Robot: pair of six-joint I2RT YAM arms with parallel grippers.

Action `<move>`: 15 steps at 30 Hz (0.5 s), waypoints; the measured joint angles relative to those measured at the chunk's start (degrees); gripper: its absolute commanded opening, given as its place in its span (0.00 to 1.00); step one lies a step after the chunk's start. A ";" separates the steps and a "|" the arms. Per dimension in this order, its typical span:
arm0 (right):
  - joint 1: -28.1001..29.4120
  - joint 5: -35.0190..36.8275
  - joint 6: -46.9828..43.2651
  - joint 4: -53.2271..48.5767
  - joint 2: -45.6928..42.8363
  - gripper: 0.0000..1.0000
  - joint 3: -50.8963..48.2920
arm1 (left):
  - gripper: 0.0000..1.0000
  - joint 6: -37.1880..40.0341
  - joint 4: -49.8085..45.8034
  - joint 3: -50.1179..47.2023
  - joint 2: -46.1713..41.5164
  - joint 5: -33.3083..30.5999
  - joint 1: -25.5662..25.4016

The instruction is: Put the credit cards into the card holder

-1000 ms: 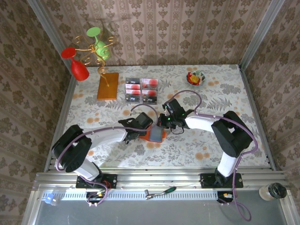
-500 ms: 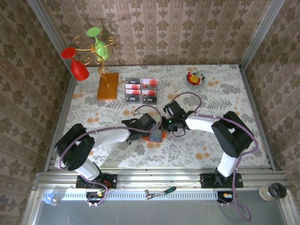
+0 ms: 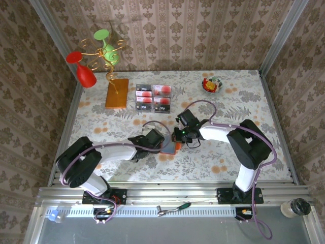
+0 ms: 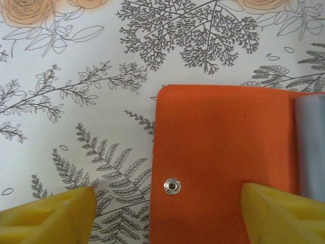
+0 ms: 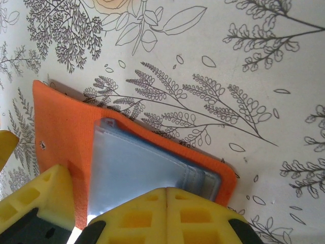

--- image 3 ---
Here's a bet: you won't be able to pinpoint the orange card holder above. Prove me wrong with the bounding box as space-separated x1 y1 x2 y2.
159 140 182 156

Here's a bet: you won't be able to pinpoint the small bowl of wrapped candies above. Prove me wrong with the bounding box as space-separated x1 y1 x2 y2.
202 76 224 94

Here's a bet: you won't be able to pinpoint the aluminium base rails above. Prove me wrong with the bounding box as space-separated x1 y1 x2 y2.
35 181 314 206

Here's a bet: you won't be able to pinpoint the black power connector block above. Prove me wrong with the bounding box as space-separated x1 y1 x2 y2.
235 207 254 221
92 207 119 222

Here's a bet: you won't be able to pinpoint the red plastic wine glass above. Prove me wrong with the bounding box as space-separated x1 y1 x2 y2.
66 50 98 88

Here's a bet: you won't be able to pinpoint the green plastic wine glass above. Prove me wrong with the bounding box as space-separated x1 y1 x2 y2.
93 29 120 67

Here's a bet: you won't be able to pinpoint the grey metal lower tray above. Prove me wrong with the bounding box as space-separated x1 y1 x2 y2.
24 205 318 244

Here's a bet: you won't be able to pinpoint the blue white plastic connector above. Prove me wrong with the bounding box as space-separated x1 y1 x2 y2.
47 207 66 224

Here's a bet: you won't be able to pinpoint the clear jar black lid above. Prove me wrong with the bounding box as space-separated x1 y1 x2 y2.
280 197 312 219

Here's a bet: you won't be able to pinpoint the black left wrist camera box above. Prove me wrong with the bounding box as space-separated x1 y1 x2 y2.
146 129 166 153

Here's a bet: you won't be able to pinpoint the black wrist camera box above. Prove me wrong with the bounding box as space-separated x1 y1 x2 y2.
146 129 166 153
177 109 198 127

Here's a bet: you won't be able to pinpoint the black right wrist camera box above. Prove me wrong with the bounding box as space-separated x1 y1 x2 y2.
177 109 198 127

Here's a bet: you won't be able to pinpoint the gold wire rack wooden base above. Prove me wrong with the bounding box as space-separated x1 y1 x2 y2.
80 38 129 109

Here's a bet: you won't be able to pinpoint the white slotted cable duct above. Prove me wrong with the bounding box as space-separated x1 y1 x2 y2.
45 205 237 218

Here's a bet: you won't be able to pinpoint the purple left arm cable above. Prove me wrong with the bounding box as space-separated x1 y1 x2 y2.
58 120 172 226

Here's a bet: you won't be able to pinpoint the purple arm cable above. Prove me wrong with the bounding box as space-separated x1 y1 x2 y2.
180 100 278 241
58 120 172 226

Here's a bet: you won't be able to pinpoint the ratchet wrench green black handle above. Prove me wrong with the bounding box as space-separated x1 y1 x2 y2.
156 202 192 218

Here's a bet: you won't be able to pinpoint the aluminium table edge rail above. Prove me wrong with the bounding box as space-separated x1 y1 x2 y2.
48 81 84 185
258 71 300 185

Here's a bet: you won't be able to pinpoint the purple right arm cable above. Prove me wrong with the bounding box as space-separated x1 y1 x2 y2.
180 100 278 241

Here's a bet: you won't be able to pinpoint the aluminium frame post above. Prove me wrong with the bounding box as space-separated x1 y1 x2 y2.
258 0 310 77
28 0 78 86

